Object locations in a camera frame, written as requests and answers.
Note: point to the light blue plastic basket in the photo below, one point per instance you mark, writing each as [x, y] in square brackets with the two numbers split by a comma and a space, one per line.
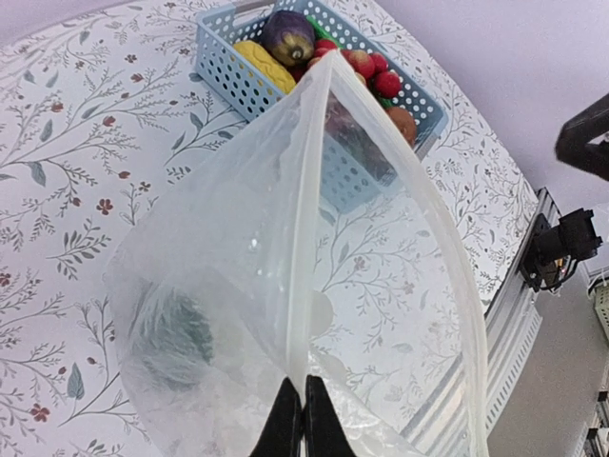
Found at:
[354, 173]

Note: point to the aluminium front rail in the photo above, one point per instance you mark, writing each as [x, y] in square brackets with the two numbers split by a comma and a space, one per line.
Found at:
[512, 325]

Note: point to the red cherry tomato cluster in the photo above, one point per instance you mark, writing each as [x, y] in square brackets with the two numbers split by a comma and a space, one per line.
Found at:
[370, 67]

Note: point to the floral patterned tablecloth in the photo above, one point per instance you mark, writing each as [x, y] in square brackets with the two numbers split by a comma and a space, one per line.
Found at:
[100, 115]

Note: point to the purple eggplant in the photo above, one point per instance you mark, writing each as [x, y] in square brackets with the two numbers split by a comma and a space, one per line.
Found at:
[289, 38]

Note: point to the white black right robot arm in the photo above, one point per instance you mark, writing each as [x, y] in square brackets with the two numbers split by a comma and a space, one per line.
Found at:
[552, 254]

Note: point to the clear zip top bag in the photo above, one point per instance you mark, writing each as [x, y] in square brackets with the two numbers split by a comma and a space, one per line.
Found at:
[239, 236]

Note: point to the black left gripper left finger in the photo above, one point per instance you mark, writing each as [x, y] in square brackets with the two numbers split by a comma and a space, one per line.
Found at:
[282, 433]

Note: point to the yellow corn cob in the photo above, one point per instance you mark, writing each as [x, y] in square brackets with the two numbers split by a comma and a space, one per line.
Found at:
[267, 65]

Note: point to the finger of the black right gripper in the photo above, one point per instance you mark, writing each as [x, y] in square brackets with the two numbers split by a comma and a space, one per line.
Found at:
[575, 146]

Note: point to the green leafy vegetable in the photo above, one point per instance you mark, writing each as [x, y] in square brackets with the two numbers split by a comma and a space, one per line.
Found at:
[321, 33]

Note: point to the green bell pepper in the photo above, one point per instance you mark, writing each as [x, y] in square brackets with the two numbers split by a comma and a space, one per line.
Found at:
[171, 339]

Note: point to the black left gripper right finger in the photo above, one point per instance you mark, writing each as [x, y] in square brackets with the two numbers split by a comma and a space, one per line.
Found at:
[323, 432]

